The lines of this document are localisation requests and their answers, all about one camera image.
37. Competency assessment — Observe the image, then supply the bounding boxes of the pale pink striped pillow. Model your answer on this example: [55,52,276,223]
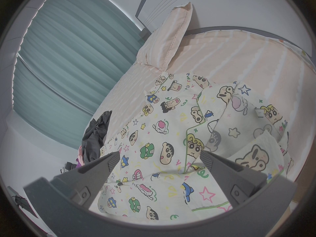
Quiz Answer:
[136,2,193,73]

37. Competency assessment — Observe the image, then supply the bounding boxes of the white printed pyjama top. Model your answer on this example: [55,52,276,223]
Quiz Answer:
[97,72,295,222]

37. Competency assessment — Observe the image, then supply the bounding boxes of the black garment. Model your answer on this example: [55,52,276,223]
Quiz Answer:
[82,111,113,166]

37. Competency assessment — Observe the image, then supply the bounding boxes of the bed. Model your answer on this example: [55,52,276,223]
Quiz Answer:
[84,0,316,207]

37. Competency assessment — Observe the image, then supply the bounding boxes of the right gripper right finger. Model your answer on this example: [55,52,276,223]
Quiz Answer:
[199,149,269,207]

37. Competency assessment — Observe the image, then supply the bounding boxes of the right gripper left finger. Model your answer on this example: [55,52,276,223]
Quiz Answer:
[51,151,121,206]

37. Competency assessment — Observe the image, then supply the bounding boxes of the blue-green curtain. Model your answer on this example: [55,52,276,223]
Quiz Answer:
[12,54,100,150]
[18,0,146,113]

